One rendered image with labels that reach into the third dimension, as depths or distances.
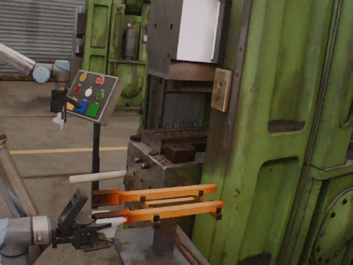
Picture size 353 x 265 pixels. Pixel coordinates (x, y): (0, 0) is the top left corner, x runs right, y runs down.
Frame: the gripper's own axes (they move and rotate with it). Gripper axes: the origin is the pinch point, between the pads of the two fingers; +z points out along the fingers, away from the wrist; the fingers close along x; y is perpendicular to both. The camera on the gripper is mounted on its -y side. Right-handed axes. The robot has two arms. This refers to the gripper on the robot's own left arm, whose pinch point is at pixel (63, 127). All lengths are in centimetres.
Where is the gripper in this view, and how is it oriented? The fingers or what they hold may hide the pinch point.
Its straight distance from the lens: 185.7
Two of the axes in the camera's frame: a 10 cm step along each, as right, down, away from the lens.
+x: 2.0, 2.9, -9.4
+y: -9.7, -0.5, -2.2
